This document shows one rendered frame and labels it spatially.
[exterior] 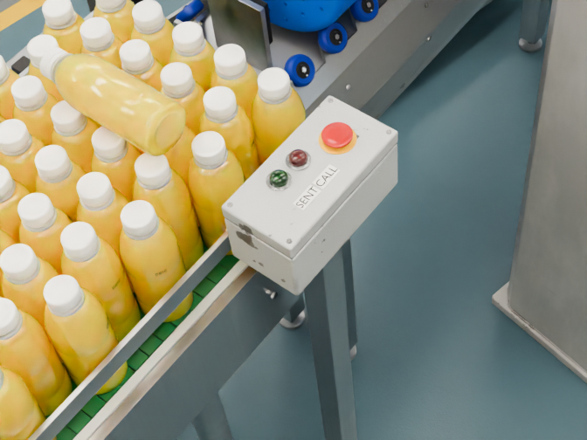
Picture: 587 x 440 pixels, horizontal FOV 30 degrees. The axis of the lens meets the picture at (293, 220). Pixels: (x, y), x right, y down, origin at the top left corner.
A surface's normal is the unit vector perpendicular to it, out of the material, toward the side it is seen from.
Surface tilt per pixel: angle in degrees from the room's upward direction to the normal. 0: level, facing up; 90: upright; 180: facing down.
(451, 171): 0
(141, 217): 0
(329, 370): 90
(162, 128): 91
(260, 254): 90
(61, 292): 0
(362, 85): 71
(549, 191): 90
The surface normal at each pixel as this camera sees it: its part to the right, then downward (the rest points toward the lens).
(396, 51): 0.71, 0.26
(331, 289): 0.78, 0.48
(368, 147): -0.08, -0.57
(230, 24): -0.62, 0.67
